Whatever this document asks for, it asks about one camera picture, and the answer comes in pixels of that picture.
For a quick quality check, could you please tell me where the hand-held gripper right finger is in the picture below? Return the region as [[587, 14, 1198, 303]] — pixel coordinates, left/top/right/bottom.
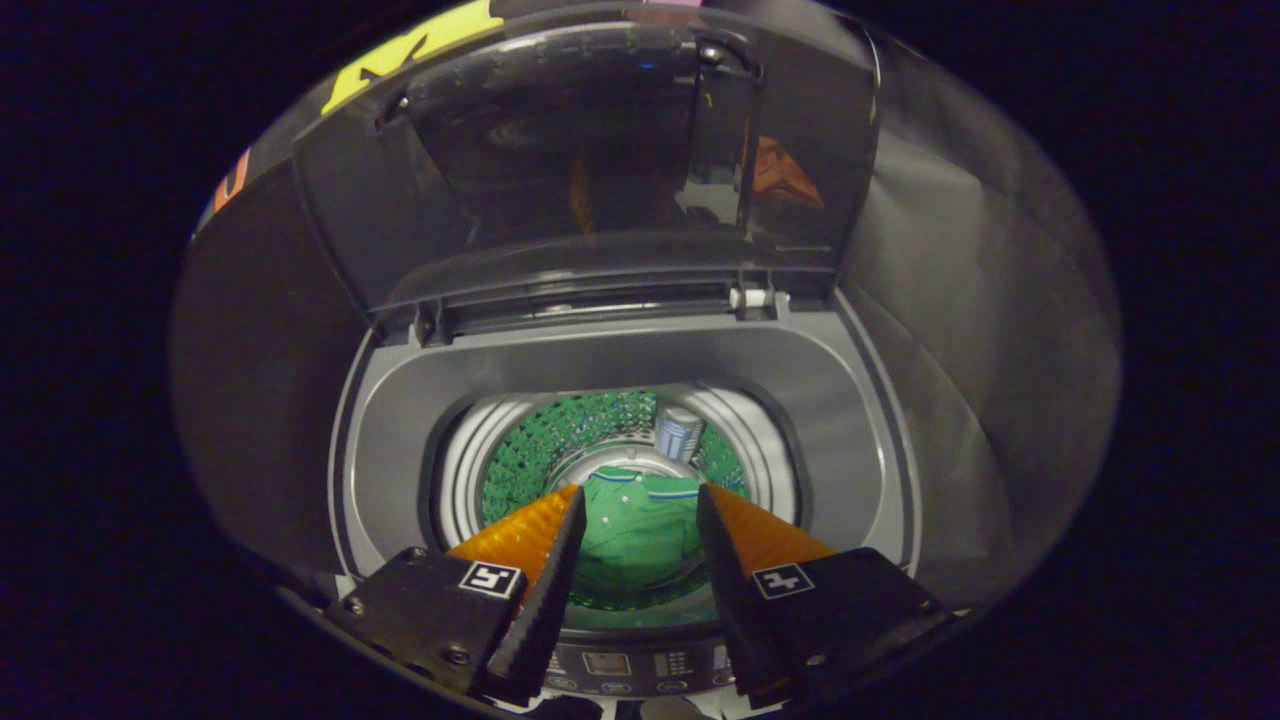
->
[[696, 482, 956, 711]]

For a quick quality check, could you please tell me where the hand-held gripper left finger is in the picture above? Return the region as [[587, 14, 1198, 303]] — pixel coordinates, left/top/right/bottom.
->
[[325, 485, 589, 706]]

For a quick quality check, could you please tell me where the green polo shirt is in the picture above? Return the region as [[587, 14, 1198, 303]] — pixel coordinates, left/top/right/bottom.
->
[[575, 465, 706, 601]]

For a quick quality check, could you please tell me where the dark washing machine lid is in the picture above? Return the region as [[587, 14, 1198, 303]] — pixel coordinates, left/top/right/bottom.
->
[[290, 5, 881, 341]]

